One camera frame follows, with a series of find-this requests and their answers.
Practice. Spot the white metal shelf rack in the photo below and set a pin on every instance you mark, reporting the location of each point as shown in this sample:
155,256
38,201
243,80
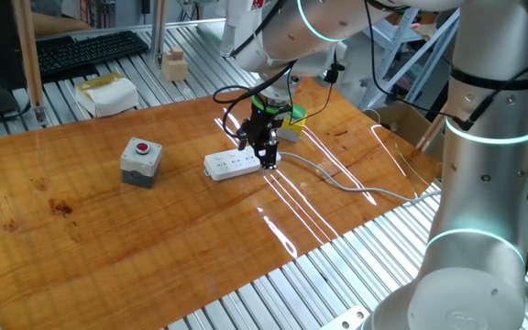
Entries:
381,78

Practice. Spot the upright aluminium post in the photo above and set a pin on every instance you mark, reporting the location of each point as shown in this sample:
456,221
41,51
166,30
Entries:
158,27

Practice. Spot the black computer keyboard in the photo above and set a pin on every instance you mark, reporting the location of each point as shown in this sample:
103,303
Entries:
90,50

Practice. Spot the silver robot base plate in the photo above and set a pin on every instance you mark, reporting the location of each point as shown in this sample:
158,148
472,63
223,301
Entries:
346,321

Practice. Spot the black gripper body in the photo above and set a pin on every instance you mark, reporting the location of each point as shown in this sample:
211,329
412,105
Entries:
261,128

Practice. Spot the red push button grey box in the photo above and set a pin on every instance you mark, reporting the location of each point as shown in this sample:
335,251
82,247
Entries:
141,162

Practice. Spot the wooden stick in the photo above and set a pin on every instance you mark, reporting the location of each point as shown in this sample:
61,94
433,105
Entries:
429,135

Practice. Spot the person's bare forearm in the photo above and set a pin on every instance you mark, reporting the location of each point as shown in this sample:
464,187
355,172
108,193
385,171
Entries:
58,25

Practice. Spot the white four-socket power strip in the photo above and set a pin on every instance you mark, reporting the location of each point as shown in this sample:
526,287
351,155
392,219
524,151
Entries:
229,166

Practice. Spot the green mushroom button yellow box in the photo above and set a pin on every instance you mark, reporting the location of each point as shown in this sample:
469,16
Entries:
293,126

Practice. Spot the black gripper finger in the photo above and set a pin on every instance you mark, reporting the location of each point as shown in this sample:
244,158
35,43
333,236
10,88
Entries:
268,156
242,141

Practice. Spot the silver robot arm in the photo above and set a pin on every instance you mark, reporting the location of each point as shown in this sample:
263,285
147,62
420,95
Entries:
488,183

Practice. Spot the wooden block puzzle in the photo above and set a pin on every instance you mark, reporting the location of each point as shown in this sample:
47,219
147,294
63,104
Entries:
174,66

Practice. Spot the wooden post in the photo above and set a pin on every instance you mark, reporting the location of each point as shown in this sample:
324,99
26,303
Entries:
28,55

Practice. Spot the brown cardboard box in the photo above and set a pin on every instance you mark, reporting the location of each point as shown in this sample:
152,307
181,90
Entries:
406,121

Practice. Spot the white tissue pack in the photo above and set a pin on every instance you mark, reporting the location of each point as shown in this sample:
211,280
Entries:
108,96

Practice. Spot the glossy wood-grain mat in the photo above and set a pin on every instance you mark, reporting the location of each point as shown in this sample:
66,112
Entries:
131,238

